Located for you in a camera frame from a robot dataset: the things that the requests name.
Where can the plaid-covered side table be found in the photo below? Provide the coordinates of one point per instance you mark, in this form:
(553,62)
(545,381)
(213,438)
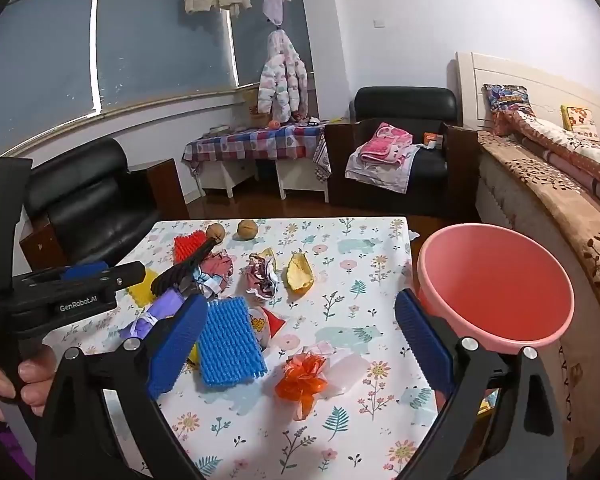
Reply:
(260,142)

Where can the pink towel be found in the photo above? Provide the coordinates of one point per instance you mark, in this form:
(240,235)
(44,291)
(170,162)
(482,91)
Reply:
(385,142)

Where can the white bed headboard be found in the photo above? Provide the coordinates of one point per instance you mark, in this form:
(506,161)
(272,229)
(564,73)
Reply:
(510,72)

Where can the purple plastic bag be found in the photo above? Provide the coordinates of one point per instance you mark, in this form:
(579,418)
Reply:
(165,307)

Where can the bed with brown leaf blanket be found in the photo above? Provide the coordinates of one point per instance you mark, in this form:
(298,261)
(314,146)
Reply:
(595,260)

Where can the brown walnut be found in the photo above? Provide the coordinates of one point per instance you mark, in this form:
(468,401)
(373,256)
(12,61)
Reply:
(247,230)
(215,232)

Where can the yellow floral pillow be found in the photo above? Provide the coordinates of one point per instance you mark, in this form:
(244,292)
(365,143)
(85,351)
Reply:
(580,122)

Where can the yellow foam fruit net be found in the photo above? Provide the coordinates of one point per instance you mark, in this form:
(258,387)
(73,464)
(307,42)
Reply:
(142,287)

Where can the orange ribbon bow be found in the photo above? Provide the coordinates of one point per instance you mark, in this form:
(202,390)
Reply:
(300,377)

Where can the white plastic wrap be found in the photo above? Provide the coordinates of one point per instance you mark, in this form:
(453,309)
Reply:
(342,365)

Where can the red white snack packet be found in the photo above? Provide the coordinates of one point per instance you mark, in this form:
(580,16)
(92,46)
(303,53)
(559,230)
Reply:
(260,325)

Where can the small yellow peel piece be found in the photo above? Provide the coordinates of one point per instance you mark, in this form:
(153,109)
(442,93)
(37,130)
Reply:
(270,254)

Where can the small orange box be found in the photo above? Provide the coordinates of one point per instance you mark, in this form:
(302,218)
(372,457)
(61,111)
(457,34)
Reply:
(432,137)

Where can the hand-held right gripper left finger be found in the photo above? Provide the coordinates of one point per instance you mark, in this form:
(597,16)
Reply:
(180,340)

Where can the blue foam fruit net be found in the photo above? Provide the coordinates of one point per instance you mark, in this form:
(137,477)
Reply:
(232,342)

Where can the dark pink wrapper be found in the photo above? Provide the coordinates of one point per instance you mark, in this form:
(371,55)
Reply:
(220,264)

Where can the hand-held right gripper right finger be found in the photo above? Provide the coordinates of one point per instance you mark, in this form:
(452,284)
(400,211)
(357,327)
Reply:
(422,332)

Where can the pink hanging hat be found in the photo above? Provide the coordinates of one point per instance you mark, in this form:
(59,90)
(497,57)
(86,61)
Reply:
(275,5)

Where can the yellow cardboard box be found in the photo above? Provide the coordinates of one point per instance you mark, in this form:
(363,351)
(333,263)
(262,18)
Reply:
(488,401)

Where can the white low bench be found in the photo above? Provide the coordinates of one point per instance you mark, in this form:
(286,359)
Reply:
(300,177)

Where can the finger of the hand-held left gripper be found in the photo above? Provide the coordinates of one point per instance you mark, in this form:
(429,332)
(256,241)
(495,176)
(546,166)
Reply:
(180,275)
(85,271)

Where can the blue white wrapper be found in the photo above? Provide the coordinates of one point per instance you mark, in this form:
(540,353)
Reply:
(212,286)

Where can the red white wrapper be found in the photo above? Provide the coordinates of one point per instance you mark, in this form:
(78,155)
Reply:
(264,275)

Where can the white wall socket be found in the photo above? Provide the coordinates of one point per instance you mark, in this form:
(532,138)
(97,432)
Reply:
(380,23)

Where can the person's left hand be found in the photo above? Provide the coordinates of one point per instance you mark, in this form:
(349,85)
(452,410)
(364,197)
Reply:
(35,380)

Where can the window with blue blinds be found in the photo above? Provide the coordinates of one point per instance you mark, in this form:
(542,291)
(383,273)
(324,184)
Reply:
(45,50)

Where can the floral tablecloth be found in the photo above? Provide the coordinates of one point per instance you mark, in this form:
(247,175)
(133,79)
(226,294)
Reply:
(340,270)

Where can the pink plastic bucket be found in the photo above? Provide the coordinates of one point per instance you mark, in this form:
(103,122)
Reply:
(495,280)

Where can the printed puffer jacket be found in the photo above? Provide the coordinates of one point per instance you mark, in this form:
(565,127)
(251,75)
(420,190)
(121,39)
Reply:
(282,77)

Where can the colourful printed pillow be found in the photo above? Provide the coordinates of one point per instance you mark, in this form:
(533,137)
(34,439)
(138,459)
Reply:
(507,102)

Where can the black leather armchair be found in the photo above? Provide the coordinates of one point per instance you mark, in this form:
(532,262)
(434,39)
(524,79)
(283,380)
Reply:
(85,200)
(430,180)

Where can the orange dotted folded quilt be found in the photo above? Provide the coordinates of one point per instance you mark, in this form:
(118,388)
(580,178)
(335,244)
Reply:
(555,145)

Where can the red foam fruit net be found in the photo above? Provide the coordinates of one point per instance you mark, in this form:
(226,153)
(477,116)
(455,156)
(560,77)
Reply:
(186,247)

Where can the white printed cloth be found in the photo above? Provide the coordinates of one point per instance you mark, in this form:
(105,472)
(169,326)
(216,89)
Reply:
(380,175)

